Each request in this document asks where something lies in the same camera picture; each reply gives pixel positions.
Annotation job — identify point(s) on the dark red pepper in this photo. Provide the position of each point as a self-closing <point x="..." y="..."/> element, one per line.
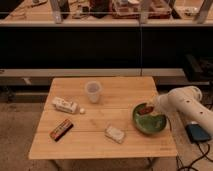
<point x="146" y="110"/>

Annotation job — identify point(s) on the blue device on floor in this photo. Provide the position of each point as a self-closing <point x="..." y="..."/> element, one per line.
<point x="196" y="133"/>

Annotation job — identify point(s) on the green ceramic bowl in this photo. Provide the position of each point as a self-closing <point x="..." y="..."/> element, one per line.
<point x="148" y="124"/>

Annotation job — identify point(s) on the small white bottle cap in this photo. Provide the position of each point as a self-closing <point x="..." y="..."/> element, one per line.
<point x="82" y="111"/>

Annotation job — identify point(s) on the clear plastic cup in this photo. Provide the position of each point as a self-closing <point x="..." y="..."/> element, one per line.
<point x="93" y="91"/>

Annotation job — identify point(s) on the long wooden workbench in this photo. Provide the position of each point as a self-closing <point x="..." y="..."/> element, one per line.
<point x="106" y="13"/>

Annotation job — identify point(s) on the clear wrapped white packet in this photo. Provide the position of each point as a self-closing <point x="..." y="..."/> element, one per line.
<point x="115" y="134"/>

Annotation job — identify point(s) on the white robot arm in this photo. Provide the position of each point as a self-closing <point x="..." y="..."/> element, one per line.
<point x="186" y="100"/>

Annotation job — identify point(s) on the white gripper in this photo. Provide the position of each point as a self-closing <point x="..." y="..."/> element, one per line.
<point x="158" y="103"/>

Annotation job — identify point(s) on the brown orange candy bar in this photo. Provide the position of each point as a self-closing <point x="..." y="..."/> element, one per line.
<point x="61" y="130"/>

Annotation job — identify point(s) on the light wooden folding table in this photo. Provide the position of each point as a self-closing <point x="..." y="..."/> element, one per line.
<point x="87" y="139"/>

